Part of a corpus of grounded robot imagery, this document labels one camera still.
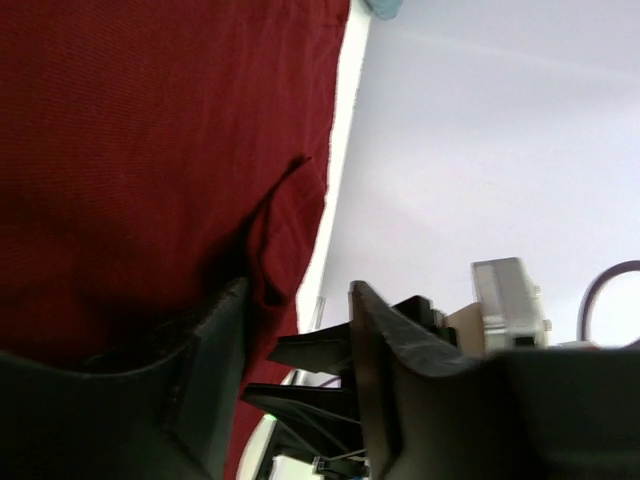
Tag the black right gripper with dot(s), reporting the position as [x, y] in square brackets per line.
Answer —
[415, 320]

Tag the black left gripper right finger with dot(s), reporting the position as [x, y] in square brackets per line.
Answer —
[546, 414]

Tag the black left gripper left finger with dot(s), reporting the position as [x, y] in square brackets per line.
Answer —
[161, 407]

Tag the dark red t shirt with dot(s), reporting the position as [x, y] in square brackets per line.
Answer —
[152, 152]

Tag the folded teal t shirt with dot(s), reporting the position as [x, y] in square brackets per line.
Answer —
[384, 9]

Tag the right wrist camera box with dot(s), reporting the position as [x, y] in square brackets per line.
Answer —
[510, 305]

